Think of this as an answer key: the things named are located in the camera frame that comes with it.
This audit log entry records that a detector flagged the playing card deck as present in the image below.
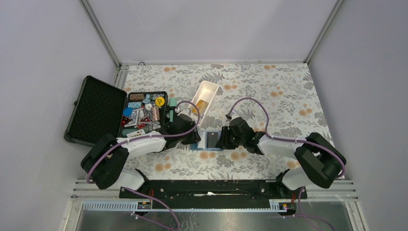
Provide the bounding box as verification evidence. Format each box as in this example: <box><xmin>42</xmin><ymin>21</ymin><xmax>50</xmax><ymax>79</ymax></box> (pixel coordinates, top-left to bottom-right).
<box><xmin>126</xmin><ymin>129</ymin><xmax>146</xmax><ymax>138</ymax></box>

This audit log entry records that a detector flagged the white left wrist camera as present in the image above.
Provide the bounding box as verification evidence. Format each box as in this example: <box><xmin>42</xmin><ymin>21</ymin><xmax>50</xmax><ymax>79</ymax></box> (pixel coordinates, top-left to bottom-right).
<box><xmin>175</xmin><ymin>106</ymin><xmax>194</xmax><ymax>122</ymax></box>

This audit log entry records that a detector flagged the floral patterned table mat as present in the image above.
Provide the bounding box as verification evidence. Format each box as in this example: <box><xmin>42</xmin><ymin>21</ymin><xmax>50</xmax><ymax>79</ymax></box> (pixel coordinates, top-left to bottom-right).
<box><xmin>123</xmin><ymin>64</ymin><xmax>332</xmax><ymax>180</ymax></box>

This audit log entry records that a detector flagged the black open carrying case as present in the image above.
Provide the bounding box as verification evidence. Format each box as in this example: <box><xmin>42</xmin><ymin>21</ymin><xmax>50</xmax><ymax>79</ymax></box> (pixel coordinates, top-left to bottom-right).
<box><xmin>64</xmin><ymin>75</ymin><xmax>169</xmax><ymax>154</ymax></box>

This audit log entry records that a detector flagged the gold credit card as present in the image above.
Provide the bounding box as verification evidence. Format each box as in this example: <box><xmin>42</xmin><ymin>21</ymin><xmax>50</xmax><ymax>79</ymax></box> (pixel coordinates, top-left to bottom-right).
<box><xmin>192</xmin><ymin>100</ymin><xmax>209</xmax><ymax>116</ymax></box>

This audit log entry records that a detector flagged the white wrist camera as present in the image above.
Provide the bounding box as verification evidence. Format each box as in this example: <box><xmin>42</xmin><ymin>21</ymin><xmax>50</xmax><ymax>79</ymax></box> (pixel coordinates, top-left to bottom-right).
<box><xmin>175</xmin><ymin>106</ymin><xmax>194</xmax><ymax>122</ymax></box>
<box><xmin>225</xmin><ymin>113</ymin><xmax>237</xmax><ymax>123</ymax></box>

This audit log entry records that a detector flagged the white rectangular plastic tray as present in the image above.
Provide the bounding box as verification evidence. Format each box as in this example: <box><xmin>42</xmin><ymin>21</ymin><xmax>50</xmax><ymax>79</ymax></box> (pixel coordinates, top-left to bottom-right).
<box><xmin>189</xmin><ymin>80</ymin><xmax>219</xmax><ymax>127</ymax></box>

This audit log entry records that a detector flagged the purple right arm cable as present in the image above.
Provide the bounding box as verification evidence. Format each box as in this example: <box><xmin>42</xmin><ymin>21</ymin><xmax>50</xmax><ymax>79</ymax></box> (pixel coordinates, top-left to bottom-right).
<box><xmin>225</xmin><ymin>97</ymin><xmax>347</xmax><ymax>179</ymax></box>

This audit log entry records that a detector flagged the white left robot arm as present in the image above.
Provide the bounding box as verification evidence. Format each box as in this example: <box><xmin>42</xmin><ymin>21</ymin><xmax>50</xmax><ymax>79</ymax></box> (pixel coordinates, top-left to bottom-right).
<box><xmin>80</xmin><ymin>114</ymin><xmax>201</xmax><ymax>198</ymax></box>

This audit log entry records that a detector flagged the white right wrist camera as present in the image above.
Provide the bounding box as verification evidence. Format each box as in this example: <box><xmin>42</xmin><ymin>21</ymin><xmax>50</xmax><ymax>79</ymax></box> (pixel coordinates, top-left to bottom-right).
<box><xmin>225</xmin><ymin>113</ymin><xmax>237</xmax><ymax>123</ymax></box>

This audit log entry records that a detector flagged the black credit card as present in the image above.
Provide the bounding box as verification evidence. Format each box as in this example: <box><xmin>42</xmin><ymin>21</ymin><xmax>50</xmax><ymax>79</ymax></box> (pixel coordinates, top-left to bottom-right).
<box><xmin>206</xmin><ymin>131</ymin><xmax>219</xmax><ymax>149</ymax></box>

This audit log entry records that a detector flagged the blue leather card holder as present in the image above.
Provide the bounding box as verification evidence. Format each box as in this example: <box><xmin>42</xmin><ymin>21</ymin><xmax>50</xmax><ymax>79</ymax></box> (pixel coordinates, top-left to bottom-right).
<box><xmin>190</xmin><ymin>130</ymin><xmax>222</xmax><ymax>151</ymax></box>

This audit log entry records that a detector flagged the mint green case handle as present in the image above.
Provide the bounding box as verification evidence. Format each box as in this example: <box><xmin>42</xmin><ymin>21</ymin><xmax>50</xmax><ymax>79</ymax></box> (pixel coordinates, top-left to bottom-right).
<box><xmin>168</xmin><ymin>98</ymin><xmax>178</xmax><ymax>123</ymax></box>

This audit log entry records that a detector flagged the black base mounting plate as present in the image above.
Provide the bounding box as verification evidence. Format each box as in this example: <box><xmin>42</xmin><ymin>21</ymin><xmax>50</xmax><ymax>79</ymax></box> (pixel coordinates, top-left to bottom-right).
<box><xmin>119</xmin><ymin>180</ymin><xmax>307</xmax><ymax>210</ymax></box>

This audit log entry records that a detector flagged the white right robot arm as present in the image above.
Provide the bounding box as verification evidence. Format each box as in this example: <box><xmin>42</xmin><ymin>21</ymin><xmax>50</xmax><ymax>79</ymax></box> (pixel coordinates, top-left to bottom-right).
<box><xmin>215</xmin><ymin>117</ymin><xmax>346</xmax><ymax>198</ymax></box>

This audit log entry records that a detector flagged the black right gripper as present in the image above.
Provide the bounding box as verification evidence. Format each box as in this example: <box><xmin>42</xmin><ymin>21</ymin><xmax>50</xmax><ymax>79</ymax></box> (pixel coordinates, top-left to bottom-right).
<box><xmin>215</xmin><ymin>126</ymin><xmax>245</xmax><ymax>150</ymax></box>

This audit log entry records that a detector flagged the yellow round poker chip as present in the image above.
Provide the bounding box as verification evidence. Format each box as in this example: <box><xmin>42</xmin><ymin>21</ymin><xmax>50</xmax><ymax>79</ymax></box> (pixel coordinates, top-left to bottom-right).
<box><xmin>155</xmin><ymin>96</ymin><xmax>166</xmax><ymax>107</ymax></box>

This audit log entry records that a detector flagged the blue round poker chip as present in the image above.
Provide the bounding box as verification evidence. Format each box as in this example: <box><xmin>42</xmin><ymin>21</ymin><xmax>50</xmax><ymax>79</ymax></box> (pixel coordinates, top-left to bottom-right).
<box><xmin>123</xmin><ymin>107</ymin><xmax>133</xmax><ymax>117</ymax></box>

